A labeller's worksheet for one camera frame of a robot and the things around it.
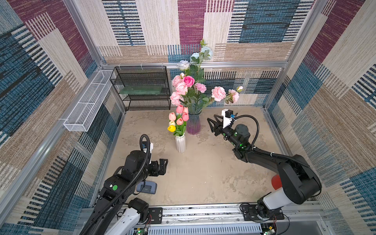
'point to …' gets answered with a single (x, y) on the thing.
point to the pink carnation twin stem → (232, 97)
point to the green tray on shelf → (143, 89)
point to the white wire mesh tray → (78, 119)
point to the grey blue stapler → (150, 187)
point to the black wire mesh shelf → (143, 75)
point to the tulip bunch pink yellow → (177, 122)
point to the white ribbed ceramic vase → (180, 143)
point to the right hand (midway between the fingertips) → (212, 118)
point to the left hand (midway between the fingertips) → (160, 160)
